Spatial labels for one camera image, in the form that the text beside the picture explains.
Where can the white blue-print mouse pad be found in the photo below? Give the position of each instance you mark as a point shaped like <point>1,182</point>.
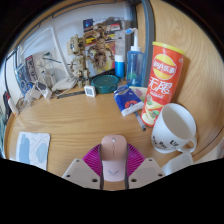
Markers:
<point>32,149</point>

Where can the blue spray bottle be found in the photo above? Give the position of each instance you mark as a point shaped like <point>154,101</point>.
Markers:
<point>135,65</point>

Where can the white mug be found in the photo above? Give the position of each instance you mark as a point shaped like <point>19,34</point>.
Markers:
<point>173,128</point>

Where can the pink computer mouse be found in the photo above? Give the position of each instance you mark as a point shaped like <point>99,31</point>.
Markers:
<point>113,156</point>

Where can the white charger block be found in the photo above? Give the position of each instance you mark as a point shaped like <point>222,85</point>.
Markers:
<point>29,94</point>

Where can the dark pen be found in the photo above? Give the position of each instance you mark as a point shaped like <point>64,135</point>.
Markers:
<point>140,121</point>

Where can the black ruler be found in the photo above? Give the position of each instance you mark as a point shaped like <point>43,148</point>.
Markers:
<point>70,94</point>

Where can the pale green packet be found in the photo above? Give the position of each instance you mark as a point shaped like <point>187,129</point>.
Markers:
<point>140,91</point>

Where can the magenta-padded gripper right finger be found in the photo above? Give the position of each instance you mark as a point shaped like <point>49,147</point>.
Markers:
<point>146,170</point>

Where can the tan robot model figure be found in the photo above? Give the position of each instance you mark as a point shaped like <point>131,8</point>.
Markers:
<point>80,63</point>

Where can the colourful model kit box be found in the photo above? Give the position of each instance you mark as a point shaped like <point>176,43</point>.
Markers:
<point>89,24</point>

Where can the white desk lamp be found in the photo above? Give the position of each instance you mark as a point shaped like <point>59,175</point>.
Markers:
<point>65,83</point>

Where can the blue tube white cap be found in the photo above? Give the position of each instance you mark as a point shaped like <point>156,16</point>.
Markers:
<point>119,68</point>

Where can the blue tissue pack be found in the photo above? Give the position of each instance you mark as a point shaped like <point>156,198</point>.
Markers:
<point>128,101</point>

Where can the blue model kit box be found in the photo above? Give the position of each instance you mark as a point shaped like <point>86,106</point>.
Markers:
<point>25,75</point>

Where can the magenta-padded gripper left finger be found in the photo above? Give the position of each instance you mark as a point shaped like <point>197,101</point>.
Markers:
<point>78,171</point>

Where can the clear plastic cup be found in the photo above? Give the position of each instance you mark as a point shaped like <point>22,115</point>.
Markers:
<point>178,163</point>

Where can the red chips can yellow lid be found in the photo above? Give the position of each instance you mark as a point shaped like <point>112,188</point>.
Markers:
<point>162,83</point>

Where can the grey metal frame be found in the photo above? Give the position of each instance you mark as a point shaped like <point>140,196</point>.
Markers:
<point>149,30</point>

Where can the small white square clock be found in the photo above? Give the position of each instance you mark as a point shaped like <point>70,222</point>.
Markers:
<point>90,91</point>

